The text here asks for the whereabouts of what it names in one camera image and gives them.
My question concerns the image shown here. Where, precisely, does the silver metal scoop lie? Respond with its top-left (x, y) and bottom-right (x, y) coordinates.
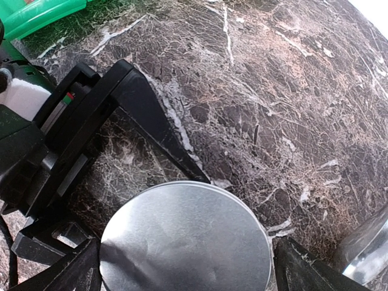
top-left (333, 206), bottom-right (387, 286)

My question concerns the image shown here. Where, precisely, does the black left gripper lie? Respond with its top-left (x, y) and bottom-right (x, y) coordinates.
top-left (1, 63), bottom-right (117, 266)

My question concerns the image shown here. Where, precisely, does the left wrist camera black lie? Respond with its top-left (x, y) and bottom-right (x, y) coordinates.
top-left (1, 40), bottom-right (56, 121)

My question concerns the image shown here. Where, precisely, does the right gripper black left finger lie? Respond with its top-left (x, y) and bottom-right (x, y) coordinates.
top-left (11, 238), bottom-right (102, 291)

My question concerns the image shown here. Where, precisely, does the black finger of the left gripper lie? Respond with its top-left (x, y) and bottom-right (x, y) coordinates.
top-left (105, 59), bottom-right (210, 184)

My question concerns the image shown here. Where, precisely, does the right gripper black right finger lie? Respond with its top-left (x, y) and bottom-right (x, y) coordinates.
top-left (274, 236), bottom-right (369, 291)

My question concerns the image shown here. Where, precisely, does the white round lid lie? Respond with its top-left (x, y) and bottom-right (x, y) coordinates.
top-left (99, 181), bottom-right (272, 290)

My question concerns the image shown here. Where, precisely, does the green three-compartment candy bin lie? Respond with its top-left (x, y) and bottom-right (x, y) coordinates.
top-left (1, 0), bottom-right (89, 41)

